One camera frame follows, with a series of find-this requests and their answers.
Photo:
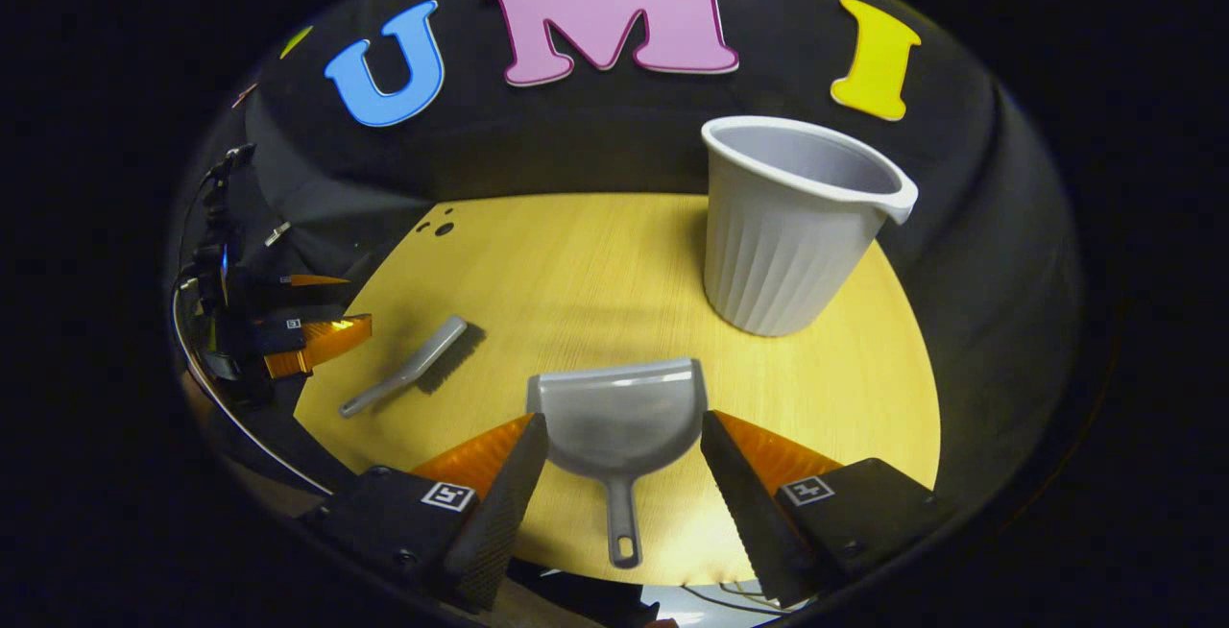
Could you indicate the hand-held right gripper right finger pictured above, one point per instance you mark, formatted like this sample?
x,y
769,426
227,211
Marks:
x,y
749,522

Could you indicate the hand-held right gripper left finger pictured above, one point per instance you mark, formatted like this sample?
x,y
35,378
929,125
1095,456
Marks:
x,y
499,513

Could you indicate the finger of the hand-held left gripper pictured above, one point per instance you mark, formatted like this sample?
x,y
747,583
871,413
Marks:
x,y
298,292
322,340

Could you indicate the small grey broom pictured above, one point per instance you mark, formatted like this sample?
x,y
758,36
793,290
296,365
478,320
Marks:
x,y
422,359

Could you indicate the grey dustpan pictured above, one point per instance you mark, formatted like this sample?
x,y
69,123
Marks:
x,y
619,417

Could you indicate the white ribbed garbage bin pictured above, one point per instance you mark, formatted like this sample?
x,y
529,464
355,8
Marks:
x,y
778,244

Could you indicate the small silver clip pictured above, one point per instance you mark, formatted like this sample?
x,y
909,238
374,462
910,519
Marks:
x,y
277,232

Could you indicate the black backdrop cloth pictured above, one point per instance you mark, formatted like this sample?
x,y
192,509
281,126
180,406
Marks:
x,y
595,138

